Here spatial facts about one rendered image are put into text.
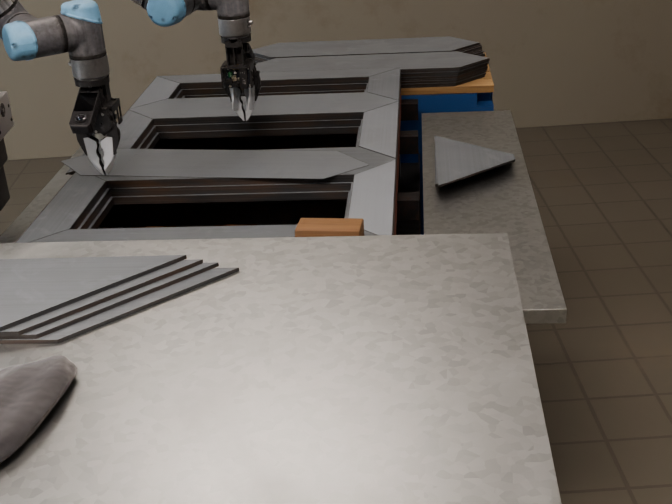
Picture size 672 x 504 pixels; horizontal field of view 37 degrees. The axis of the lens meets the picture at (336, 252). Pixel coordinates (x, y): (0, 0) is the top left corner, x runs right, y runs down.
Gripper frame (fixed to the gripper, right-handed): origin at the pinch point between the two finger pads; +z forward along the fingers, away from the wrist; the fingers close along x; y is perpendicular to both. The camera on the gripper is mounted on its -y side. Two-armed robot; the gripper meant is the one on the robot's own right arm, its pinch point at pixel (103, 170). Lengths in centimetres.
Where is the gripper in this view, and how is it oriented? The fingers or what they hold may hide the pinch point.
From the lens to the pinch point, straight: 218.7
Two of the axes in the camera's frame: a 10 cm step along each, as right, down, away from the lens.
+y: 0.7, -4.3, 9.0
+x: -10.0, 0.2, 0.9
